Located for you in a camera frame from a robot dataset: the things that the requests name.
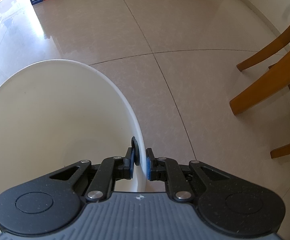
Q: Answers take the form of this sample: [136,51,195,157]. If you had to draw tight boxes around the white plastic bucket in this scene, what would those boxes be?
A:
[0,58,147,233]

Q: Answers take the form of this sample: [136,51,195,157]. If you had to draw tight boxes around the wooden chair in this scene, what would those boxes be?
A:
[229,10,290,159]

